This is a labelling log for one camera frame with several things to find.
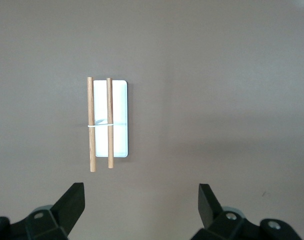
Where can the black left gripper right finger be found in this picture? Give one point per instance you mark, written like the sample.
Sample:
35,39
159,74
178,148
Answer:
207,205

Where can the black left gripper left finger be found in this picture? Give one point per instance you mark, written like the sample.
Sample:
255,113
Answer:
72,205

